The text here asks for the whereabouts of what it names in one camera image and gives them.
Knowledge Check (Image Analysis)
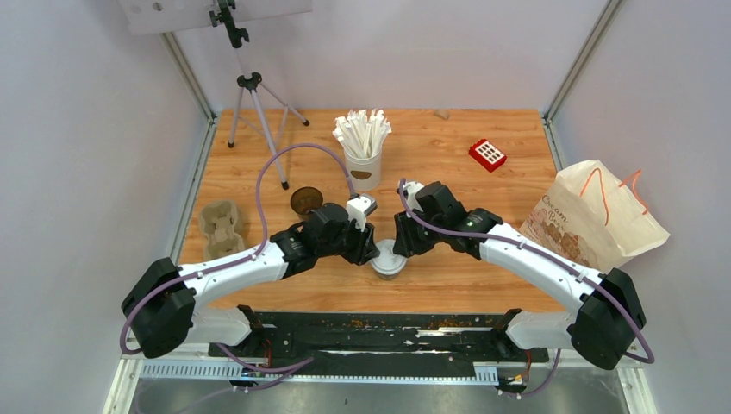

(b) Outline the paper takeout bag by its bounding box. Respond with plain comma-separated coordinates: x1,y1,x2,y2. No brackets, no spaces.
519,160,670,273

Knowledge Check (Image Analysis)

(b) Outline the red white toy block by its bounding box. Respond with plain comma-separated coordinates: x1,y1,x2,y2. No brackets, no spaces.
468,139,508,173

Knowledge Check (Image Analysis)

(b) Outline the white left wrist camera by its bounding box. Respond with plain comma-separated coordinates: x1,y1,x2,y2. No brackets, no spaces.
345,194,378,232

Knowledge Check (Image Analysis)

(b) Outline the brown cup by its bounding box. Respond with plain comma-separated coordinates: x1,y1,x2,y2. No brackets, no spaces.
290,186,324,221
373,267,403,281

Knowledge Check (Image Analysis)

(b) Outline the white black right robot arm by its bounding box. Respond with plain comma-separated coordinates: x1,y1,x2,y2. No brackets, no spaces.
393,179,656,370

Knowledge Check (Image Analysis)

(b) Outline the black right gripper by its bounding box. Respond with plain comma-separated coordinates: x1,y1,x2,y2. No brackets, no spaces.
393,206,446,258

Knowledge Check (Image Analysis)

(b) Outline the cardboard cup carrier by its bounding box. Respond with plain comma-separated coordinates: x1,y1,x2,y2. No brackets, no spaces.
198,199,246,261

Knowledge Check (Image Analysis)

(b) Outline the white perforated board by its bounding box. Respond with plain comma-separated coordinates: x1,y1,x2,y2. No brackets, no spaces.
118,0,313,35

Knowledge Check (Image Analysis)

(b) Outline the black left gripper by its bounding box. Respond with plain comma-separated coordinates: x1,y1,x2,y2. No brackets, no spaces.
318,214,382,267

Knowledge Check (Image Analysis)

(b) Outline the white coffee cup lid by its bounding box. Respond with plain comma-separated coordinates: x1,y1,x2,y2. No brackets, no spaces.
369,239,408,268

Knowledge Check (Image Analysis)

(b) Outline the white cup of straws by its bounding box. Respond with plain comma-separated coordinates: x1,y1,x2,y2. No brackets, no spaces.
332,109,392,192

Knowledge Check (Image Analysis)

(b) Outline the camera tripod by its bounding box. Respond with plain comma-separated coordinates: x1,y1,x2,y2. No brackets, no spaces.
209,0,310,155

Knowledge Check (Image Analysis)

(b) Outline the aluminium rail frame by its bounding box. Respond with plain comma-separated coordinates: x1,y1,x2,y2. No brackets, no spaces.
105,343,658,413

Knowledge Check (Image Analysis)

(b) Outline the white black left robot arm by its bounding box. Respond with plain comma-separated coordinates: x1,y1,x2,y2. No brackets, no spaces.
121,194,379,359

